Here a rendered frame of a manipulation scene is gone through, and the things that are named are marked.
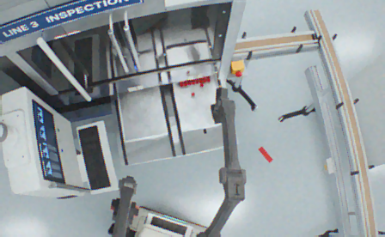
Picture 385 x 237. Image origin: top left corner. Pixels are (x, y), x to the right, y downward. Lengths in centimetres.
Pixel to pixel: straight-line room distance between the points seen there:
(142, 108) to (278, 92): 143
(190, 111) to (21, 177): 112
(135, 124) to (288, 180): 149
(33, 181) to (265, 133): 211
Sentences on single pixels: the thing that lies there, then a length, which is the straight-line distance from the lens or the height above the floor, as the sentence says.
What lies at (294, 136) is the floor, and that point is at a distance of 311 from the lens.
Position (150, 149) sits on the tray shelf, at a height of 88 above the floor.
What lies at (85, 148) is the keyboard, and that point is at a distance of 223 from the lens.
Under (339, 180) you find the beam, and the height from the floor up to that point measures 55.
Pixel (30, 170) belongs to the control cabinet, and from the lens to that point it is 156.
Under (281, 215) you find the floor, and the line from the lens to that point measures 304.
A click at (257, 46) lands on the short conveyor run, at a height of 97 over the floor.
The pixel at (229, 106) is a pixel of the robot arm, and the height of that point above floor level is 134.
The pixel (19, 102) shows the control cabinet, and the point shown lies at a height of 155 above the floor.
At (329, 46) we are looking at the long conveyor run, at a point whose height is 93.
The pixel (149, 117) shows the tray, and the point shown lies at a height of 88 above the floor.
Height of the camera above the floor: 293
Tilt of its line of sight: 75 degrees down
